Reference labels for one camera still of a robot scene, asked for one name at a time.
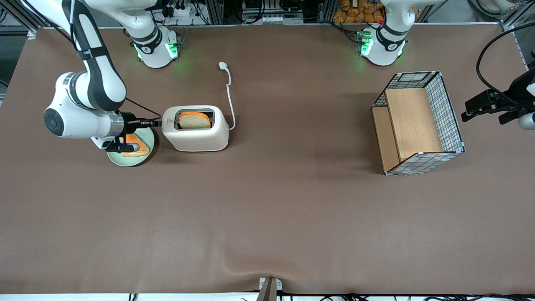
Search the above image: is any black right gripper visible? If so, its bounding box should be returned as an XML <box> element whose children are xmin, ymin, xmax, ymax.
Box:
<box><xmin>118</xmin><ymin>111</ymin><xmax>161</xmax><ymax>131</ymax></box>

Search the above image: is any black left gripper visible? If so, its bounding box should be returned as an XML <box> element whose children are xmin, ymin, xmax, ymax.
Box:
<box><xmin>461</xmin><ymin>70</ymin><xmax>535</xmax><ymax>122</ymax></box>

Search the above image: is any white two-slot toaster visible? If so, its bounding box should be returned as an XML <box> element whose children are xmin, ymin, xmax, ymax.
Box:
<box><xmin>161</xmin><ymin>105</ymin><xmax>230</xmax><ymax>152</ymax></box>

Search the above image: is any triangular orange pastry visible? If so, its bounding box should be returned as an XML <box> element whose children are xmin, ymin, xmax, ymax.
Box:
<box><xmin>123</xmin><ymin>133</ymin><xmax>150</xmax><ymax>158</ymax></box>

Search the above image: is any pale green round plate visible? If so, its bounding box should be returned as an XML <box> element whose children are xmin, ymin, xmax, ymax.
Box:
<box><xmin>106</xmin><ymin>127</ymin><xmax>155</xmax><ymax>167</ymax></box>

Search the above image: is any toast bread slice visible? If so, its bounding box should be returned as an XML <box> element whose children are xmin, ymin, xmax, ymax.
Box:
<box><xmin>178</xmin><ymin>110</ymin><xmax>211</xmax><ymax>130</ymax></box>

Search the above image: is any white power strip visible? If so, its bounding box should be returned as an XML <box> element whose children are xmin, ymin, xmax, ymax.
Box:
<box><xmin>165</xmin><ymin>5</ymin><xmax>199</xmax><ymax>18</ymax></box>

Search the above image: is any bag of orange bread rolls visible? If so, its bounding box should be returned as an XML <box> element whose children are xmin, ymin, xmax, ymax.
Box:
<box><xmin>333</xmin><ymin>0</ymin><xmax>384</xmax><ymax>24</ymax></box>

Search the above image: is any brown table cover mat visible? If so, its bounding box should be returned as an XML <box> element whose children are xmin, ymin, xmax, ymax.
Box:
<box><xmin>0</xmin><ymin>23</ymin><xmax>535</xmax><ymax>295</ymax></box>

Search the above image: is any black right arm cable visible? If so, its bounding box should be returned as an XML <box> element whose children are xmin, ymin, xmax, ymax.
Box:
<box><xmin>125</xmin><ymin>97</ymin><xmax>162</xmax><ymax>122</ymax></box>

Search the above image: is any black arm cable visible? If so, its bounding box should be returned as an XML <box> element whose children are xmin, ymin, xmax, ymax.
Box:
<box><xmin>125</xmin><ymin>97</ymin><xmax>162</xmax><ymax>122</ymax></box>
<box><xmin>476</xmin><ymin>22</ymin><xmax>535</xmax><ymax>106</ymax></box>

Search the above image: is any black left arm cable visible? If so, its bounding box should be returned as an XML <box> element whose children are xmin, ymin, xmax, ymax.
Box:
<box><xmin>476</xmin><ymin>22</ymin><xmax>535</xmax><ymax>106</ymax></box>

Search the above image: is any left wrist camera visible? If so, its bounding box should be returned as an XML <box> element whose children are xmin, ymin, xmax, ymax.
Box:
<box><xmin>499</xmin><ymin>110</ymin><xmax>535</xmax><ymax>130</ymax></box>

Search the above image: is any wire basket with wooden shelves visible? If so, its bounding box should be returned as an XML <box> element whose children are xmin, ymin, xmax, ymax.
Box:
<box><xmin>371</xmin><ymin>71</ymin><xmax>466</xmax><ymax>176</ymax></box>

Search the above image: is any white toaster power cord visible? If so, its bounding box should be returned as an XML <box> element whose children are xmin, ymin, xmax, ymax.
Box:
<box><xmin>219</xmin><ymin>61</ymin><xmax>237</xmax><ymax>131</ymax></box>

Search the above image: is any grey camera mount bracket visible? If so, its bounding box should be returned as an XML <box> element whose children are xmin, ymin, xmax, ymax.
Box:
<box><xmin>257</xmin><ymin>277</ymin><xmax>283</xmax><ymax>301</ymax></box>

